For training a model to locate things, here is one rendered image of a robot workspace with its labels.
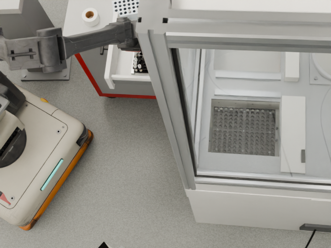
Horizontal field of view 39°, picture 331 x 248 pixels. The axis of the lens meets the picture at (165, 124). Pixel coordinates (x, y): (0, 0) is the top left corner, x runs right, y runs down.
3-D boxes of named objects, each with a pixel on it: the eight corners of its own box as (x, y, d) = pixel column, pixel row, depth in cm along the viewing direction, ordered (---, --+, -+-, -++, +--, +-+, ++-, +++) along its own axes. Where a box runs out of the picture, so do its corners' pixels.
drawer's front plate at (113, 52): (110, 89, 189) (104, 77, 178) (118, 25, 198) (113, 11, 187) (114, 89, 188) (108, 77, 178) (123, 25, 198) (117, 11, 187)
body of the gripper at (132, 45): (119, 32, 173) (115, 23, 166) (147, 33, 171) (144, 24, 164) (117, 49, 172) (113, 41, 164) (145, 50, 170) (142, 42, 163)
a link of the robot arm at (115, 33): (30, 30, 120) (37, 73, 124) (48, 29, 118) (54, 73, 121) (118, 15, 157) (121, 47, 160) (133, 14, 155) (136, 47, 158)
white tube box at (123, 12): (115, 21, 205) (113, 17, 202) (113, 5, 208) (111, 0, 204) (143, 17, 205) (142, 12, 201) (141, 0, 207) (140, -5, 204)
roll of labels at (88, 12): (91, 10, 208) (89, 4, 205) (103, 17, 206) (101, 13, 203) (81, 20, 207) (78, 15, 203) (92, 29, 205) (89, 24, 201)
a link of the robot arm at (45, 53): (3, 36, 114) (11, 77, 117) (58, 29, 120) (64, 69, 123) (-26, 28, 151) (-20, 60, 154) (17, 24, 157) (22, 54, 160)
